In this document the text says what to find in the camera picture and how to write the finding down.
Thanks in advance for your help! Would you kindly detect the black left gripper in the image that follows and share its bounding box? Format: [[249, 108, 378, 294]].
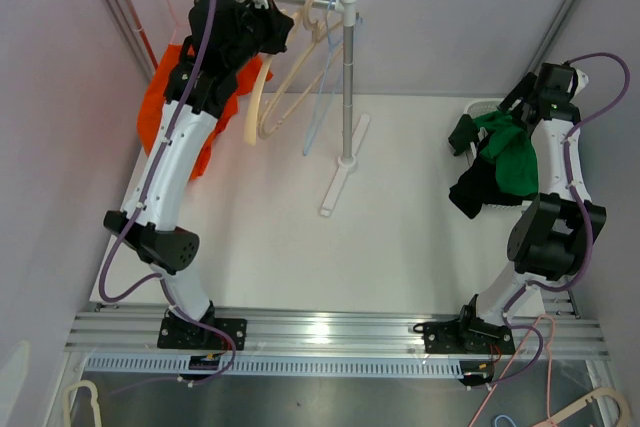
[[226, 0, 293, 73]]

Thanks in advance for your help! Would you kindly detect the bright green t shirt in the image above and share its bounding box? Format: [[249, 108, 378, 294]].
[[473, 110, 539, 197]]

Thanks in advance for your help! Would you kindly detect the beige wooden hanger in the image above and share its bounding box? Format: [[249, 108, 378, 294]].
[[257, 0, 346, 139], [244, 10, 301, 146]]

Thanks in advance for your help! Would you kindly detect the green and white t shirt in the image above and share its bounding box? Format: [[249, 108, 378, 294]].
[[447, 114, 492, 157]]

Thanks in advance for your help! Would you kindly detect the light blue wire hanger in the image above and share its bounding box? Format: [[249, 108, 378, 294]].
[[302, 0, 366, 157]]

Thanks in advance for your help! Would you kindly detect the black t shirt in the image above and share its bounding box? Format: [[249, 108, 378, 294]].
[[449, 157, 523, 219]]

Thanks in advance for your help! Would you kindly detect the orange tank top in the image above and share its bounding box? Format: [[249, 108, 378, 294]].
[[137, 44, 263, 181]]

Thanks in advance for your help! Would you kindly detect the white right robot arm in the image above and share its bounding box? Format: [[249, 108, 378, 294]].
[[423, 61, 606, 354]]

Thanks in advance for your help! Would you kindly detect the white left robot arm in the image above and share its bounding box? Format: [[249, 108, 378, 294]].
[[103, 0, 294, 349]]

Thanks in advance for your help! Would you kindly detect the pink hanger on floor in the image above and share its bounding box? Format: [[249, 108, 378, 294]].
[[467, 314, 559, 427]]

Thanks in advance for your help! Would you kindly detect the beige hanger on floor right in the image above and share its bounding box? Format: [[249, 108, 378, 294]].
[[534, 387, 632, 427]]

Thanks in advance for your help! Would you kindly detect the beige hanger on floor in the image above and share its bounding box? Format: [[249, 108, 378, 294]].
[[60, 380, 104, 427], [534, 387, 632, 427]]

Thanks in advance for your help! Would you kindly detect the blue hanger on floor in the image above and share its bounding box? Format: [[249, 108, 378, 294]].
[[492, 414, 517, 427]]

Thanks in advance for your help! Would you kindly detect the beige hanger on floor left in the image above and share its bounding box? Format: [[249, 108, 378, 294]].
[[60, 380, 104, 427]]

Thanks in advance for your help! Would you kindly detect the white perforated plastic basket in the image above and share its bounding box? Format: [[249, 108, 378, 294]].
[[463, 98, 531, 212]]

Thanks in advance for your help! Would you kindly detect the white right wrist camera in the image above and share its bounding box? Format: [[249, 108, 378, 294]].
[[569, 68, 589, 98]]

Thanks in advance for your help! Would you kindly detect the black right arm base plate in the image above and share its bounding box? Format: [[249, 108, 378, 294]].
[[412, 318, 515, 355]]

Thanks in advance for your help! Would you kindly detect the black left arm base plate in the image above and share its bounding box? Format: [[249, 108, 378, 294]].
[[157, 315, 248, 351]]

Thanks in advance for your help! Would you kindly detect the aluminium mounting rail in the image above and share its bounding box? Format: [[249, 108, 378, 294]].
[[64, 305, 610, 360]]

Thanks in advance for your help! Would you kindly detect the white slotted cable duct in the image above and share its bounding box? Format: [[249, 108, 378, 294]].
[[84, 353, 488, 380]]

